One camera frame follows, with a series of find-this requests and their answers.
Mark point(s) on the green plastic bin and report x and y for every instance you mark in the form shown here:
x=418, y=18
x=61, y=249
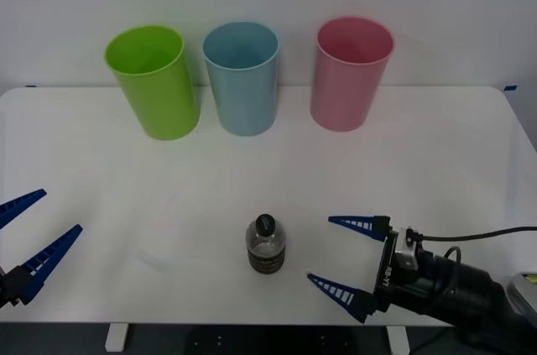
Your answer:
x=159, y=99

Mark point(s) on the pink plastic bin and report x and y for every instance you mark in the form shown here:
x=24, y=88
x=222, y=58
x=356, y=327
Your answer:
x=344, y=95

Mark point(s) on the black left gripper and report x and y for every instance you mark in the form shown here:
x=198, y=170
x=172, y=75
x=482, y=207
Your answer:
x=3, y=288

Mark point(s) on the small dark plastic bottle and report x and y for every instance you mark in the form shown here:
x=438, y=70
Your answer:
x=266, y=255

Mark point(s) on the pale blue plastic bin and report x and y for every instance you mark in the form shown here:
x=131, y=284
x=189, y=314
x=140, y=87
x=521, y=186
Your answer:
x=243, y=99

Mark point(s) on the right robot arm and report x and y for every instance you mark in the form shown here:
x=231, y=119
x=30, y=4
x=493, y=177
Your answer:
x=470, y=292

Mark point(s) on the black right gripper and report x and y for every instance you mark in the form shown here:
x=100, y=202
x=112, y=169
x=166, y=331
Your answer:
x=398, y=283

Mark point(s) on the white table foot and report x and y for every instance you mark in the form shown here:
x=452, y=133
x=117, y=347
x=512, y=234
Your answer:
x=116, y=338
x=397, y=340

